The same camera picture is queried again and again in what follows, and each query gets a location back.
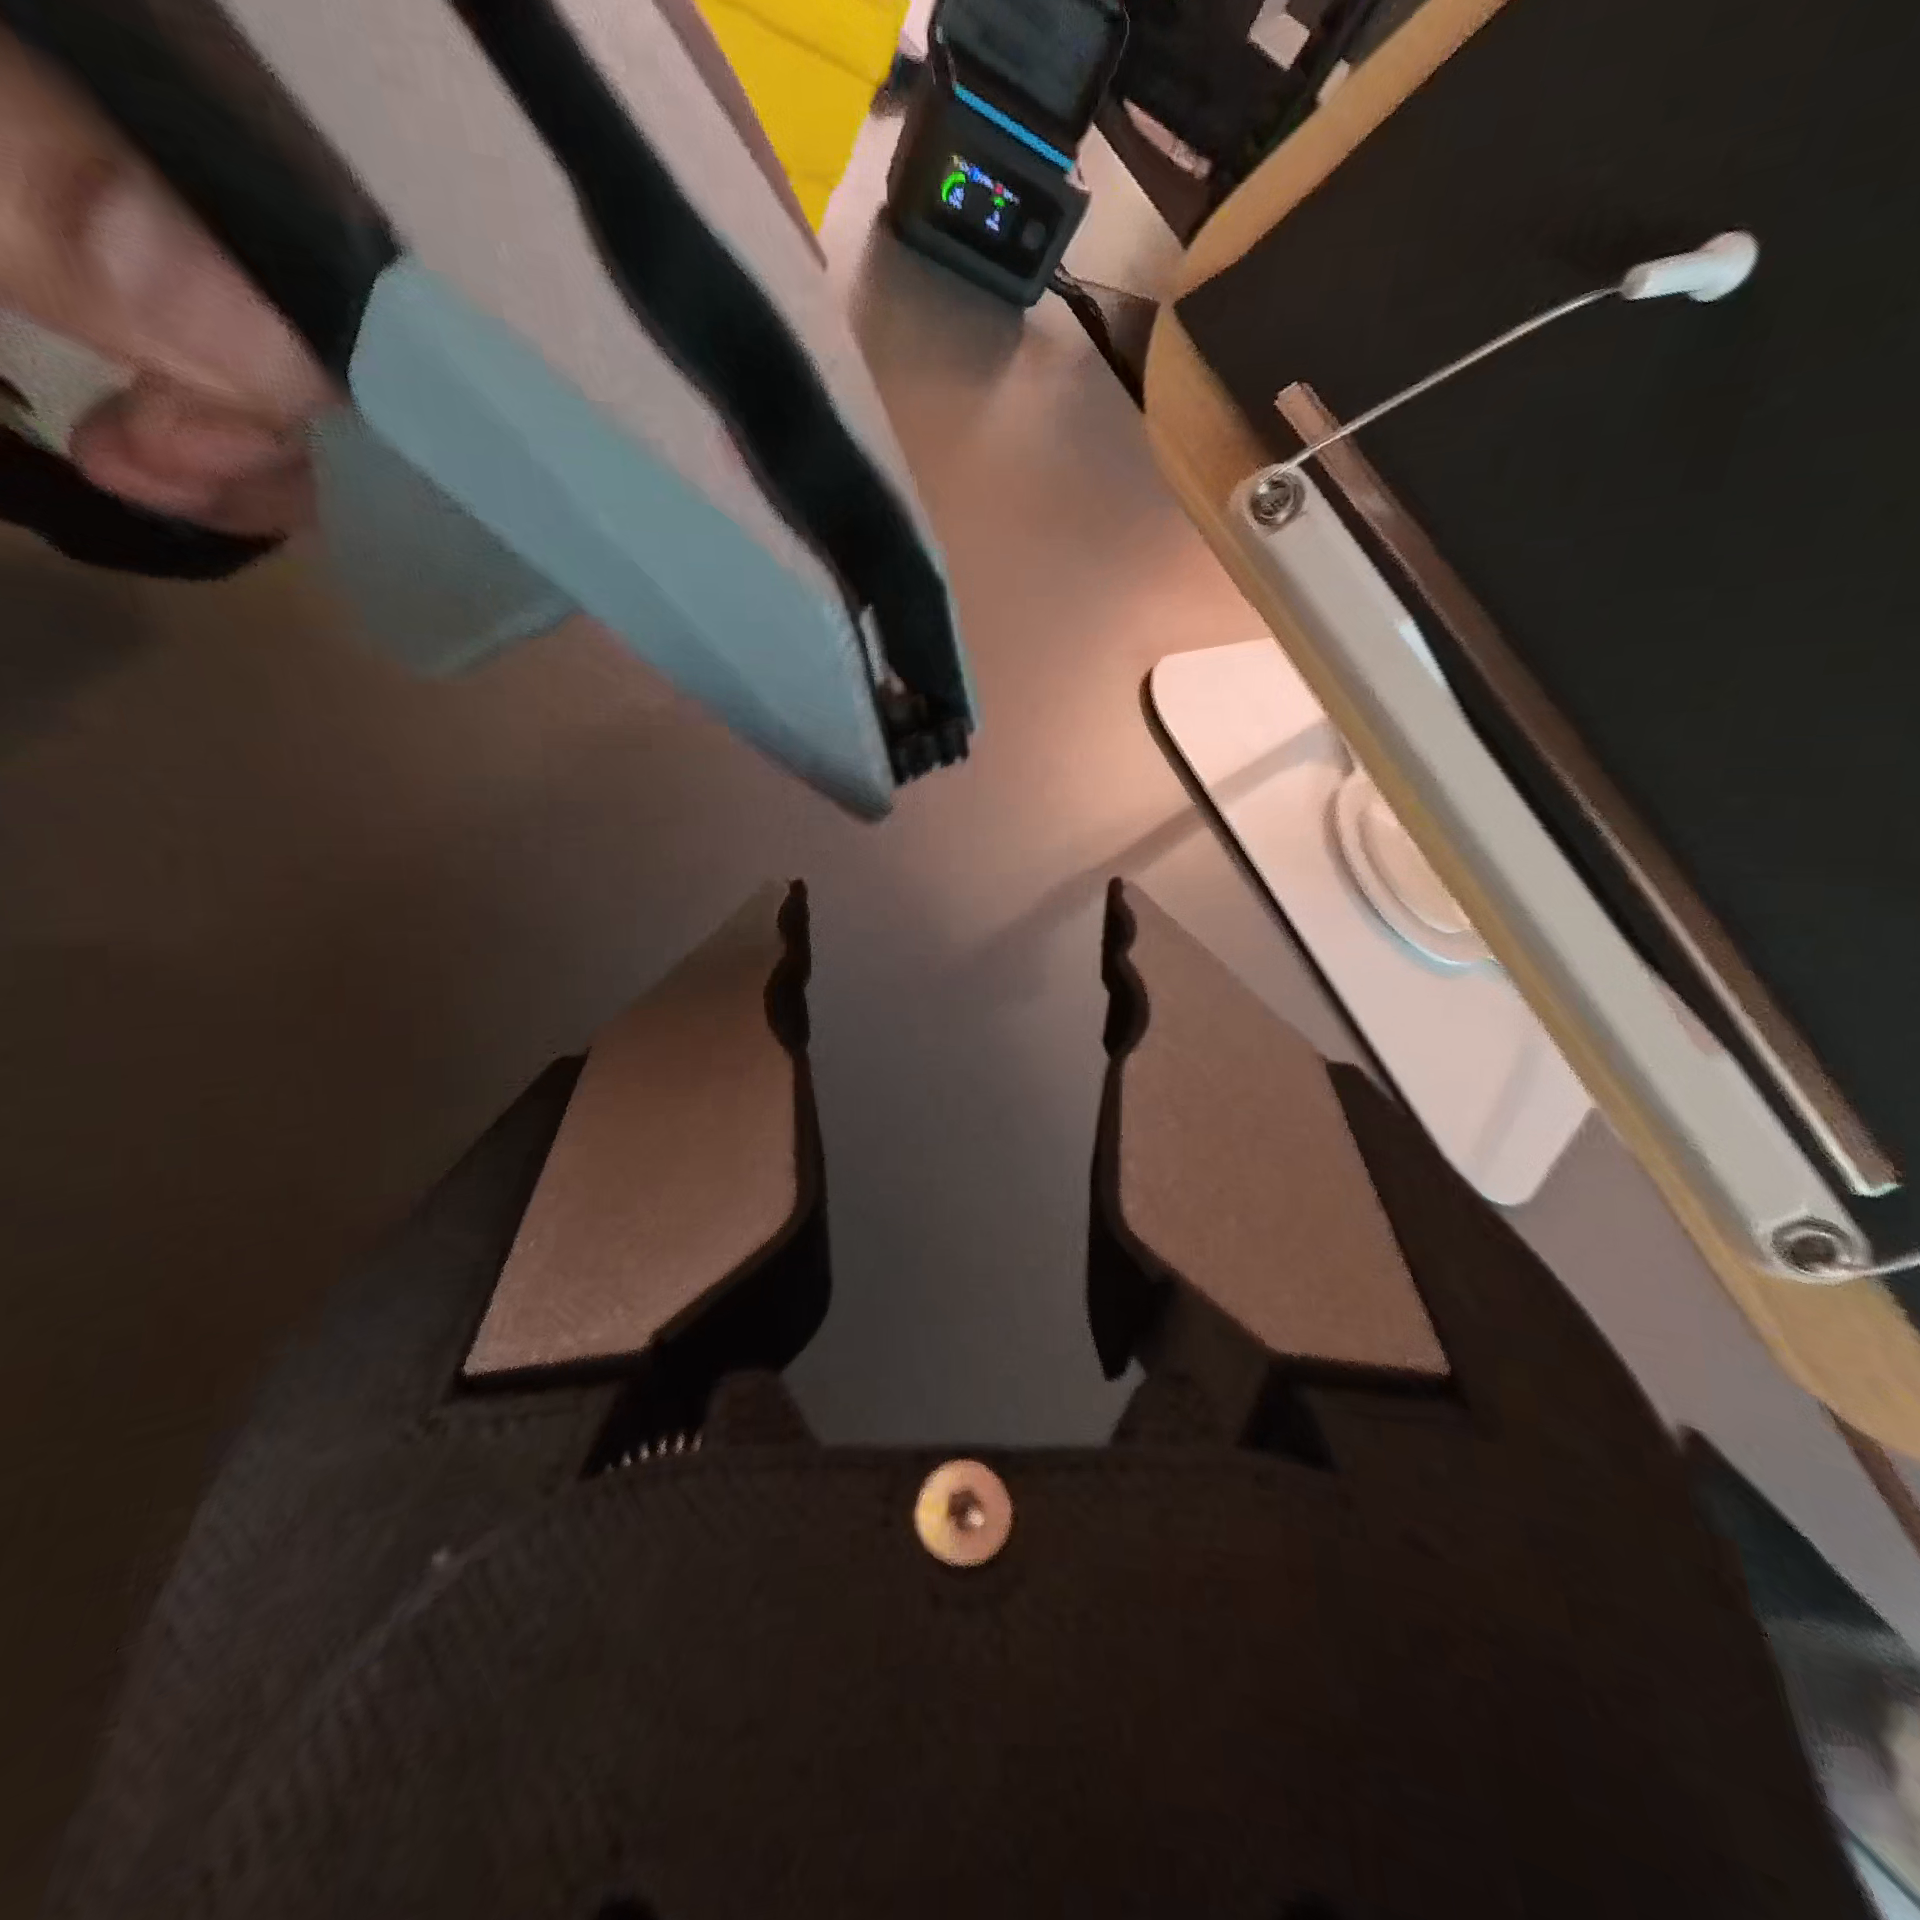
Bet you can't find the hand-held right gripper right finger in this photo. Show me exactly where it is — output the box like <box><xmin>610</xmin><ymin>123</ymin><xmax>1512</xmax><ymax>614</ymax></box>
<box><xmin>1085</xmin><ymin>876</ymin><xmax>1453</xmax><ymax>1387</ymax></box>

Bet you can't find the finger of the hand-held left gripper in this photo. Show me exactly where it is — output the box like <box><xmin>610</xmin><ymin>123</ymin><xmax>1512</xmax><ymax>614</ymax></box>
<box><xmin>223</xmin><ymin>0</ymin><xmax>910</xmax><ymax>823</ymax></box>
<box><xmin>464</xmin><ymin>0</ymin><xmax>979</xmax><ymax>789</ymax></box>

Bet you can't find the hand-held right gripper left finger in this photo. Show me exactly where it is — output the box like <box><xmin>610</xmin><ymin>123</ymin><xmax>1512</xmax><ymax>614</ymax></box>
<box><xmin>461</xmin><ymin>876</ymin><xmax>834</xmax><ymax>1391</ymax></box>

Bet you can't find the person's left hand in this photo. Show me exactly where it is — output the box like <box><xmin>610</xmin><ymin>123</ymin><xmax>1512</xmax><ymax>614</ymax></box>
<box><xmin>0</xmin><ymin>36</ymin><xmax>354</xmax><ymax>543</ymax></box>

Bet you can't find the yellow plastic bin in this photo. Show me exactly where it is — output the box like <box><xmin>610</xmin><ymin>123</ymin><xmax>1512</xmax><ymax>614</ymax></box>
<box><xmin>691</xmin><ymin>0</ymin><xmax>912</xmax><ymax>238</ymax></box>

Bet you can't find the black charger with display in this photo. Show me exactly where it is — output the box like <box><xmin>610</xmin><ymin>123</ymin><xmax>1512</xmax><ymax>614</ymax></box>
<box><xmin>884</xmin><ymin>0</ymin><xmax>1130</xmax><ymax>313</ymax></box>

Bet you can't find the black office chair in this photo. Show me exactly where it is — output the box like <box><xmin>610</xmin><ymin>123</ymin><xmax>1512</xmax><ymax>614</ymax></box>
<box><xmin>1115</xmin><ymin>0</ymin><xmax>1397</xmax><ymax>250</ymax></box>

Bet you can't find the metal page holder clip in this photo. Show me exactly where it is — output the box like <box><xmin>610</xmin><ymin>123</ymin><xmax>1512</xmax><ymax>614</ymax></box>
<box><xmin>1273</xmin><ymin>228</ymin><xmax>1759</xmax><ymax>487</ymax></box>

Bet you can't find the black cable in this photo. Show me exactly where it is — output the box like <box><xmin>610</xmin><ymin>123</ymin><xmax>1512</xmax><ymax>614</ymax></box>
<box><xmin>1046</xmin><ymin>263</ymin><xmax>1164</xmax><ymax>414</ymax></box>

